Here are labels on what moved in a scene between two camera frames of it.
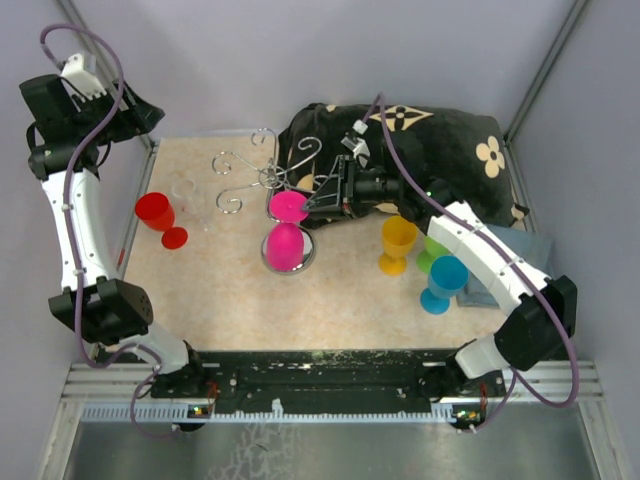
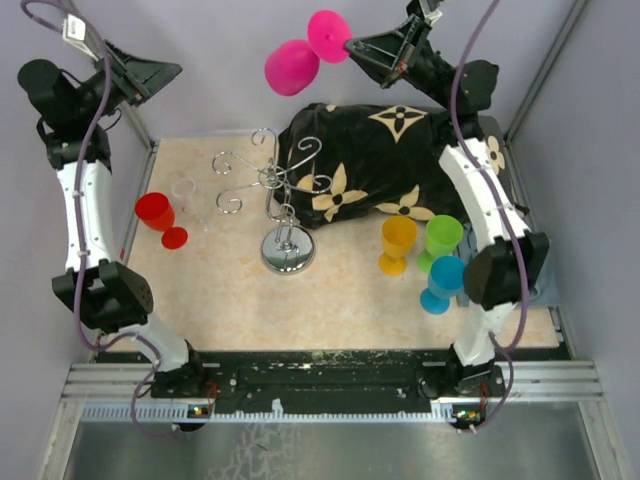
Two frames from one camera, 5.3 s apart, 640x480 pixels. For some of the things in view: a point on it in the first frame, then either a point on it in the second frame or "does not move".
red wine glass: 156,212 does not move
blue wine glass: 448,276 does not move
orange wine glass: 398,237 does not move
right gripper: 328,200 -> 399,49
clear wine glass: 192,203 does not move
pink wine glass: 285,241 -> 292,66
